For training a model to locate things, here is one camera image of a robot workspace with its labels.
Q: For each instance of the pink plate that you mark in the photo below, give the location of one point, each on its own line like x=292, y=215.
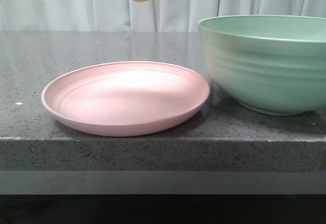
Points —
x=126, y=98

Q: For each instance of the green bowl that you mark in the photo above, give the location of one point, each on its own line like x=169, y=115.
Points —
x=272, y=64

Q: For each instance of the white curtain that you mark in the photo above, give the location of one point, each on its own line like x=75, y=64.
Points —
x=131, y=16

